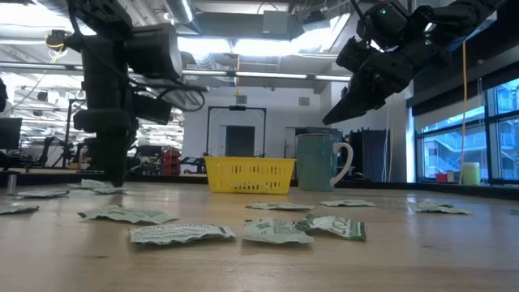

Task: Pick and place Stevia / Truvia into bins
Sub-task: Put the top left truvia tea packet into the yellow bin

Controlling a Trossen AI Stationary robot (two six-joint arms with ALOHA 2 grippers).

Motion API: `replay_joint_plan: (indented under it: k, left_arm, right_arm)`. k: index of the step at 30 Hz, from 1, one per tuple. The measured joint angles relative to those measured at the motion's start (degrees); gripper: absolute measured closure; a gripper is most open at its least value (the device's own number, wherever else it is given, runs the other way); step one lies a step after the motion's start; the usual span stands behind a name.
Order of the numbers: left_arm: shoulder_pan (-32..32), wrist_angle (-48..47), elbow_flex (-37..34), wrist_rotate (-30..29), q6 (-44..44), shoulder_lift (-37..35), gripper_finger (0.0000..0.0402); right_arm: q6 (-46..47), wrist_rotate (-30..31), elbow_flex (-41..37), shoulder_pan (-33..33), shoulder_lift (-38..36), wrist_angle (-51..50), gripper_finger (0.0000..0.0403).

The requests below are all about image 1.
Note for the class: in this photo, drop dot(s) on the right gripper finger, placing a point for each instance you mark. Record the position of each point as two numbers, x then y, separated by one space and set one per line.
363 108
350 99

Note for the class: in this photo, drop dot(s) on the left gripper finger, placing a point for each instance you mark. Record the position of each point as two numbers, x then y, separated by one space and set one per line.
120 168
108 170

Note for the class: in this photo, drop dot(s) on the green white sweetener packet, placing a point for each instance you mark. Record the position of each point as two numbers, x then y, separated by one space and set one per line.
442 210
275 232
279 206
42 194
431 204
91 183
180 234
129 215
18 209
346 203
107 190
338 227

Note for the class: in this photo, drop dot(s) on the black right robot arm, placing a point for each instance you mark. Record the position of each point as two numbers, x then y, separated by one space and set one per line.
458 16

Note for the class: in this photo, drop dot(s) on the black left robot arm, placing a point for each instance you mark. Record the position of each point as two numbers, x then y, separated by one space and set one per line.
101 61

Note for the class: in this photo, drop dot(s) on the black cabinet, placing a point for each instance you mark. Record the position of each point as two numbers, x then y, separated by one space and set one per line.
369 154

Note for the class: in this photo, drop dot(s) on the background black robot arms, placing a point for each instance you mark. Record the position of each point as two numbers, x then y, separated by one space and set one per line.
61 154

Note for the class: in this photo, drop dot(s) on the red tool cart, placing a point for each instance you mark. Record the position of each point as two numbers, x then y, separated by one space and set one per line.
171 162

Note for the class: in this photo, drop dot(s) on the green ceramic mug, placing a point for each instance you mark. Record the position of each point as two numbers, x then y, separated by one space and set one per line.
316 162

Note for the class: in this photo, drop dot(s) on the long ceiling light bar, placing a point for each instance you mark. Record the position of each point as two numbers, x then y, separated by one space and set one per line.
271 75

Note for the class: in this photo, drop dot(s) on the black computer monitor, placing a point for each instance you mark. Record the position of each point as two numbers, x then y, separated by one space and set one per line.
10 134

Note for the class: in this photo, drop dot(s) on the small red box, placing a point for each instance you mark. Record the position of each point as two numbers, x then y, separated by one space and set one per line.
441 177

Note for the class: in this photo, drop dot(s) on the black yellow ceiling reel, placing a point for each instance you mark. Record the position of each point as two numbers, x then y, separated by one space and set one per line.
54 40

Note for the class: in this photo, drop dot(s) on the grey ceiling box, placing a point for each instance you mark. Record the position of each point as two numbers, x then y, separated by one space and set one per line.
275 22

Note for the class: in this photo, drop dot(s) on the dark grey door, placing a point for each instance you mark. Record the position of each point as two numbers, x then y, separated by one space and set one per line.
240 142

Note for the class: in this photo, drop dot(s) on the yellow plastic basket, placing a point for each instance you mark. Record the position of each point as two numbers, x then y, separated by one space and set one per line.
249 174

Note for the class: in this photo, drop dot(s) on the yellow green cup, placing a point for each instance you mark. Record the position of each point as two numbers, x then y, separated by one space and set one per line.
471 174

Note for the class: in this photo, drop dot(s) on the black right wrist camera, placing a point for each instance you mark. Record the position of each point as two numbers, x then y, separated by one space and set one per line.
353 54

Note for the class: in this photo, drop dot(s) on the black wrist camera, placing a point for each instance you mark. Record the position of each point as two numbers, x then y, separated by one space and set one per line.
153 109
353 54

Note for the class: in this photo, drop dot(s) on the grey wall vent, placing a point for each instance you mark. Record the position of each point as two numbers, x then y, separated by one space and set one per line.
304 101
241 99

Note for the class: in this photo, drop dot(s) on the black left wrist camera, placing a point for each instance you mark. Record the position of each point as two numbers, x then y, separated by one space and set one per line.
153 109

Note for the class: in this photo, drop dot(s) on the silver metal post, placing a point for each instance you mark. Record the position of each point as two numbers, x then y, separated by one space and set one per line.
12 184

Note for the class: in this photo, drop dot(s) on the black window frame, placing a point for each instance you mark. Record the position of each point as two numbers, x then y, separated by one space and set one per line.
486 154

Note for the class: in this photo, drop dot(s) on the silver round ceiling duct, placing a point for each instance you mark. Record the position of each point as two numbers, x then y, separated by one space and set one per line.
182 12

